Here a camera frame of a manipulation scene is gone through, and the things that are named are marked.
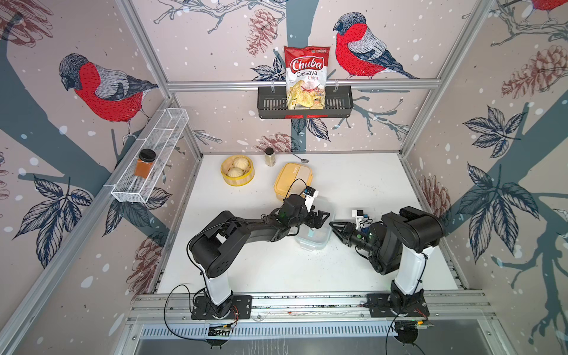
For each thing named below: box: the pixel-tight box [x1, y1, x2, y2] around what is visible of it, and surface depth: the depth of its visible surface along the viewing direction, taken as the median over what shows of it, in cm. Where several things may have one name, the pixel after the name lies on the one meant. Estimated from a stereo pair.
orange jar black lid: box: [134, 147, 157, 180], surface depth 68 cm
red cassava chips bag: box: [284, 45, 331, 111], surface depth 87 cm
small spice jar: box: [264, 147, 276, 168], surface depth 113 cm
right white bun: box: [233, 157, 250, 170], surface depth 113 cm
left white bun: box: [227, 166, 244, 178], surface depth 108 cm
